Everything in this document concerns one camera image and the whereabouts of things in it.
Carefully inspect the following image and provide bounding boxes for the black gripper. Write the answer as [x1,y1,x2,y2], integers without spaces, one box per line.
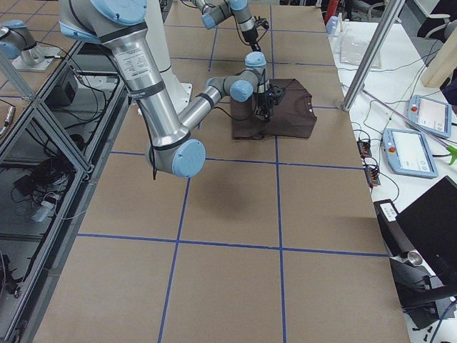
[242,16,269,51]
[253,84,286,121]

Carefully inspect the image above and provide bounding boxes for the dark brown t-shirt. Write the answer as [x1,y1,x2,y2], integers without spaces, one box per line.
[231,79,317,140]

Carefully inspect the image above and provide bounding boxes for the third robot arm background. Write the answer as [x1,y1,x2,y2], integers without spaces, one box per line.
[1,19,52,71]

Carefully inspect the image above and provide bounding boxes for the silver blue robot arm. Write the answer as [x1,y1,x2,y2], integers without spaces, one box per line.
[181,0,269,52]
[59,1,285,178]

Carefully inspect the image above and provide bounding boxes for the blue cap cylinder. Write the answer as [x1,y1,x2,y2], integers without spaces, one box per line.
[326,16,339,36]

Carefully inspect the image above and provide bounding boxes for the red cylinder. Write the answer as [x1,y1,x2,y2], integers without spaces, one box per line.
[326,0,339,21]

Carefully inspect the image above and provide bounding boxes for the orange black connector board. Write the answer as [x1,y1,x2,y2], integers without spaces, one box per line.
[356,139,381,189]

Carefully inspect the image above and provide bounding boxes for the near blue teach pendant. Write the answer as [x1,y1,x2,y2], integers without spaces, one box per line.
[382,129,438,179]

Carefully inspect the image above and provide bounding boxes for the blue teach pendant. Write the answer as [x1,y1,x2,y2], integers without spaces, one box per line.
[408,95,453,139]
[382,129,438,179]

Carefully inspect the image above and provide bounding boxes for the far blue teach pendant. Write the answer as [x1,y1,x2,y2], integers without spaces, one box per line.
[408,95,453,139]

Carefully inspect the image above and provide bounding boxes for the black box white label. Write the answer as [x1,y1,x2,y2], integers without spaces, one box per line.
[373,199,415,257]

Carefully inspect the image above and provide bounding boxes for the black monitor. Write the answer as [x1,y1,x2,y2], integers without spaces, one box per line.
[397,176,456,284]

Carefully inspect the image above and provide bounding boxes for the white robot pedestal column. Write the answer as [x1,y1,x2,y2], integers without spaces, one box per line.
[144,0,192,114]

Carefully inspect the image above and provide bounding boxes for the aluminium frame post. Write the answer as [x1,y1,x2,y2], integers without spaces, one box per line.
[342,0,405,111]

